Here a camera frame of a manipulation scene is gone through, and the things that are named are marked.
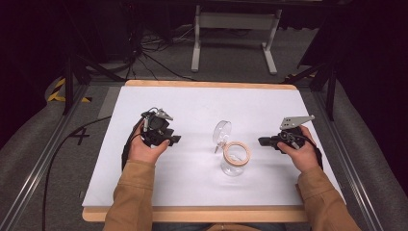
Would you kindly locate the grey metal stand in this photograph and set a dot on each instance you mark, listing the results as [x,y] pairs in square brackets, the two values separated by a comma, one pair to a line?
[234,35]

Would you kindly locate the white table cover sheet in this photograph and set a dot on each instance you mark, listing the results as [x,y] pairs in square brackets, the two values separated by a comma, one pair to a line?
[205,109]

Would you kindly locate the clear glass jar with hinged lid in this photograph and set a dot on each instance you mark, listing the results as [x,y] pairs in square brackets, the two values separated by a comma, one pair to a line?
[231,148]

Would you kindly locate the black tripod stand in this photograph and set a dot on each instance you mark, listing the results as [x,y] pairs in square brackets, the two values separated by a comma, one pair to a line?
[77,67]
[320,75]

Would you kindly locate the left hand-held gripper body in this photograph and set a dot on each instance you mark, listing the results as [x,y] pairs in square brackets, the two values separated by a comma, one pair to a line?
[157,125]

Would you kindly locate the person's left hand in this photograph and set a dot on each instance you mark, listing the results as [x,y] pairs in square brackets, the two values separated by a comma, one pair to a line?
[146,150]

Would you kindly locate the yellow black floor tape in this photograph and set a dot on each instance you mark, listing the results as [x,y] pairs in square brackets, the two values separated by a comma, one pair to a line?
[62,93]

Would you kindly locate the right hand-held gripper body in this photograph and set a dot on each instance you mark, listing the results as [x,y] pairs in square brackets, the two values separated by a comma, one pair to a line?
[290,130]

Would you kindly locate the person's right hand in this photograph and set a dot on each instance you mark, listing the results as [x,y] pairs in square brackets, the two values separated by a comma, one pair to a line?
[300,154]

